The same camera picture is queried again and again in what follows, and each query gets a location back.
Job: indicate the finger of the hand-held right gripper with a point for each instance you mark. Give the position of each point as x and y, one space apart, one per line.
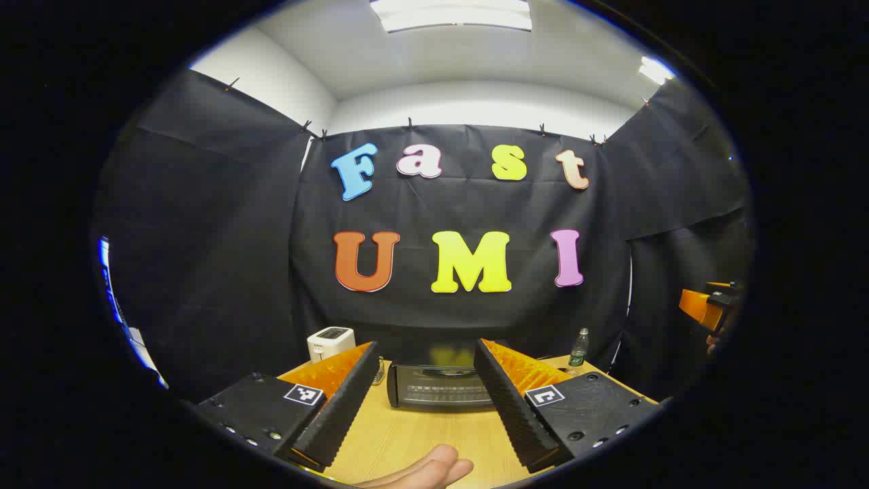
699 305

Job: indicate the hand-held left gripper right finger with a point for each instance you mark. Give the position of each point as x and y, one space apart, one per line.
509 407

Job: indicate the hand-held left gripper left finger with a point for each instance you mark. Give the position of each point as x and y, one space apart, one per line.
339 407

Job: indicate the black electric oven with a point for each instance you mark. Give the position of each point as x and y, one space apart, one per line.
434 390

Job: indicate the white toaster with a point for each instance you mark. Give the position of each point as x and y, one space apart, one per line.
329 343

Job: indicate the clear plastic water bottle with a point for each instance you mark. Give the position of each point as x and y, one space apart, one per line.
578 350

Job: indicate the black backdrop cloth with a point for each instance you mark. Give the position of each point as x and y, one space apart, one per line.
204 238

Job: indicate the small ceiling light panel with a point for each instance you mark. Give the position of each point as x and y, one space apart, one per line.
655 70

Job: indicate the large ceiling light panel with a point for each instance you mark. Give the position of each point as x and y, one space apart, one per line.
451 13

